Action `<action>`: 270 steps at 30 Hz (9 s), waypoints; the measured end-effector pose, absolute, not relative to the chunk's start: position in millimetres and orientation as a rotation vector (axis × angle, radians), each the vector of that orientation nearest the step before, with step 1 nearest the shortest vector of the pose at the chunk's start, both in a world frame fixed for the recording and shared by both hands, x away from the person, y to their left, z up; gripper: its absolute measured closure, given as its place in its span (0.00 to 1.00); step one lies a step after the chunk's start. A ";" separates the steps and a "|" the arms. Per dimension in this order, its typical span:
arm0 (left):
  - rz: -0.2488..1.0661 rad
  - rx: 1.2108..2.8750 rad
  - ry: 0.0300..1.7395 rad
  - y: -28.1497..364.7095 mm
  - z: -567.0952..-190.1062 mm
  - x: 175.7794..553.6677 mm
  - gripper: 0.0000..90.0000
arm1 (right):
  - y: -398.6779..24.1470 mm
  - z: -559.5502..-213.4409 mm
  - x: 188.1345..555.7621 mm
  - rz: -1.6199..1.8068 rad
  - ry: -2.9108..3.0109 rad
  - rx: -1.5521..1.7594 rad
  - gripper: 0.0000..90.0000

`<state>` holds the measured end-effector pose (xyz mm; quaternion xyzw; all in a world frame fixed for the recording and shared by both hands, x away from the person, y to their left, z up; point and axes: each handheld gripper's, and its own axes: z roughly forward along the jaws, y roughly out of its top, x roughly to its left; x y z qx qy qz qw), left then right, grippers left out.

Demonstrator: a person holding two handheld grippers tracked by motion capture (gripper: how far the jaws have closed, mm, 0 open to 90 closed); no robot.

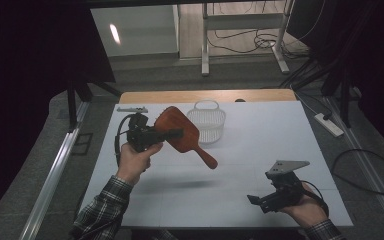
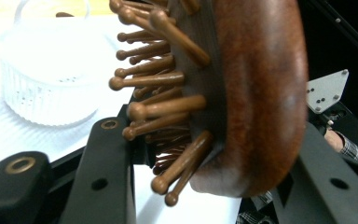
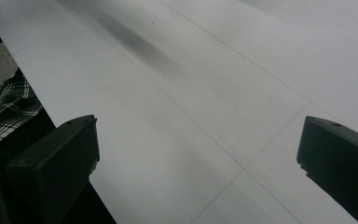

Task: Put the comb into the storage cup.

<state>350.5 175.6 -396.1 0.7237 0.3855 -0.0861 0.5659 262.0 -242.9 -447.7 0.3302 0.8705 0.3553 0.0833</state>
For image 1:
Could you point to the wooden table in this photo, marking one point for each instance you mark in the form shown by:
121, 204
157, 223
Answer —
180, 96

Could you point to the white cabinet panel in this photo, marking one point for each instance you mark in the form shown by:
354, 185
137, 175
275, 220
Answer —
140, 33

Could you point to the small black knob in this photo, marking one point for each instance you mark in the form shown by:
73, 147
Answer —
240, 100

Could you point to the white metal desk frame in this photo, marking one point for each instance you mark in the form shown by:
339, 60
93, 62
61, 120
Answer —
205, 50

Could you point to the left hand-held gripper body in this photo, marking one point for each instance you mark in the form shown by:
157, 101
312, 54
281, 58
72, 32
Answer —
141, 136

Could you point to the white plastic basket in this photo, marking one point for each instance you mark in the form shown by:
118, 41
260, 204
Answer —
210, 121

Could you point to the white table board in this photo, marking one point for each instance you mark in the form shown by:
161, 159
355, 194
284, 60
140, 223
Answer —
246, 150

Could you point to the aluminium floor rail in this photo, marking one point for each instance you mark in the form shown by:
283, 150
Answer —
368, 166
51, 183

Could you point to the black curtain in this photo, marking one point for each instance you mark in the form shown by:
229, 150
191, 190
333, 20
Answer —
373, 66
30, 66

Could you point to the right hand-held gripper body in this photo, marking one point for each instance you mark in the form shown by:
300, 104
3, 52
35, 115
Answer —
285, 193

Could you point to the wooden paddle hairbrush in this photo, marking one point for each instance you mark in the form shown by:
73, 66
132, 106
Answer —
175, 118

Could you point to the black metal stand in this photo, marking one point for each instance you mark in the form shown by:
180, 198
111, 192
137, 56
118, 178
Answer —
345, 103
71, 106

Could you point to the white power strip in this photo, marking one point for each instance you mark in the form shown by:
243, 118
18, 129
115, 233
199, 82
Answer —
329, 125

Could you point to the person's left hand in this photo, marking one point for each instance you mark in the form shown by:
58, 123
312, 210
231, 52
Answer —
134, 165

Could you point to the person's right hand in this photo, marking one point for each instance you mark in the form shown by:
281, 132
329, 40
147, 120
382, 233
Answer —
306, 210

